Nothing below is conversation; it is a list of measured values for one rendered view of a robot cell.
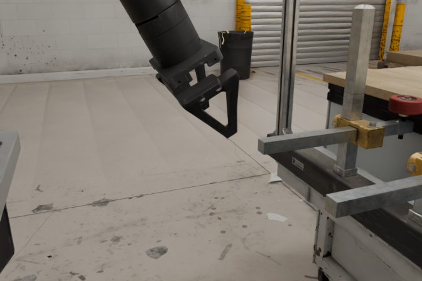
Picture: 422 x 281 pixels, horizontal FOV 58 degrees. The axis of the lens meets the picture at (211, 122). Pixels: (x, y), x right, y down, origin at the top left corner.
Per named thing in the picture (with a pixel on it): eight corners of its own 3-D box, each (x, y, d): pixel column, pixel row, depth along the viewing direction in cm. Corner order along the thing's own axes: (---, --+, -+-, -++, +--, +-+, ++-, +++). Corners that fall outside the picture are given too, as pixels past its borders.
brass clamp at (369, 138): (363, 150, 89) (367, 130, 88) (328, 132, 101) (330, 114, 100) (384, 147, 91) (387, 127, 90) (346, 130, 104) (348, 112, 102)
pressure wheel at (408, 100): (377, 135, 102) (382, 94, 98) (399, 132, 105) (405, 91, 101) (402, 145, 95) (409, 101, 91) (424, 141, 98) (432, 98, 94)
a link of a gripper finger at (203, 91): (239, 106, 49) (206, 43, 44) (264, 126, 42) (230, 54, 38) (194, 135, 48) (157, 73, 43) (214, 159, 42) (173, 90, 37)
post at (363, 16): (341, 192, 101) (363, 4, 86) (333, 186, 104) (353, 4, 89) (352, 190, 102) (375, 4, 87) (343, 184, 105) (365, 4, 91)
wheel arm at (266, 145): (264, 159, 84) (264, 140, 83) (256, 153, 87) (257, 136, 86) (412, 135, 99) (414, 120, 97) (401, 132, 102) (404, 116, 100)
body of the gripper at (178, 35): (198, 46, 49) (170, -6, 46) (227, 61, 40) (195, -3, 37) (155, 72, 48) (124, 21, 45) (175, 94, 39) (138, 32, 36)
